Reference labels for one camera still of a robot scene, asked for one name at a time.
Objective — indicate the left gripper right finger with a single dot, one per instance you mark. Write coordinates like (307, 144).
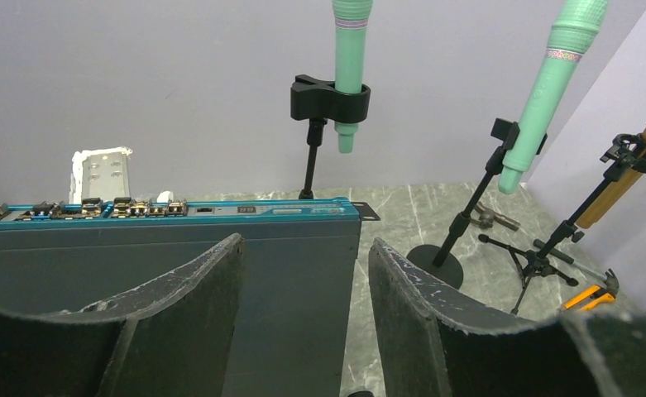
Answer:
(436, 341)

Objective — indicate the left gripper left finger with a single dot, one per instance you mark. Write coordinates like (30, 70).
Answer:
(170, 336)

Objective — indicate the gold microphone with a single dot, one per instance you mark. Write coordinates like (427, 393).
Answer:
(629, 155)

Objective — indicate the middle round-base mic stand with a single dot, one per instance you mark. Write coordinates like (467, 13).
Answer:
(454, 235)

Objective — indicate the round-base mic stand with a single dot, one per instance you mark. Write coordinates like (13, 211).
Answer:
(454, 235)
(318, 102)

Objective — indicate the left round-base mic stand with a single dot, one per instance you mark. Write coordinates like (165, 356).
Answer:
(318, 102)

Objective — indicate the left mint green microphone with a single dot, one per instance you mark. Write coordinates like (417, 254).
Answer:
(351, 20)

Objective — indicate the mint green microphone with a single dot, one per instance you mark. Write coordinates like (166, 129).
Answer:
(351, 20)
(570, 37)

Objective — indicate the right mint green microphone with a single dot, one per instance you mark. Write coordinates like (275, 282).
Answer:
(570, 37)

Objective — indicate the small white plastic piece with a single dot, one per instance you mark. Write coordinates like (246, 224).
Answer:
(165, 196)

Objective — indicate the grey metal clamp tool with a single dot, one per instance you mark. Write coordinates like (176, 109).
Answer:
(487, 217)

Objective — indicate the orange utility knife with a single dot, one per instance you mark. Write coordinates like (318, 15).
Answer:
(589, 299)

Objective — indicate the blue network switch box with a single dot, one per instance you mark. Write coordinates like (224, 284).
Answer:
(300, 254)

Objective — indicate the white plastic bracket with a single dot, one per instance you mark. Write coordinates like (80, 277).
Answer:
(101, 173)

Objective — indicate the black handled hammer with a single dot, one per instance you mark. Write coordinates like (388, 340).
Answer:
(608, 277)

